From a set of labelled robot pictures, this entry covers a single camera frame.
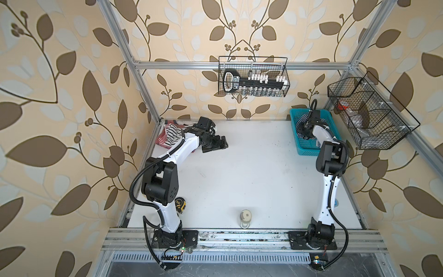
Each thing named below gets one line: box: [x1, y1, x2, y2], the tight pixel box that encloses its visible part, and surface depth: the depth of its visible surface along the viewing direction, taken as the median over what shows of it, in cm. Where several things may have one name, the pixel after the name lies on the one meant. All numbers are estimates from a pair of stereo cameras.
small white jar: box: [239, 208, 253, 230], surface depth 73 cm
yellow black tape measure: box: [174, 196, 187, 214], surface depth 84 cm
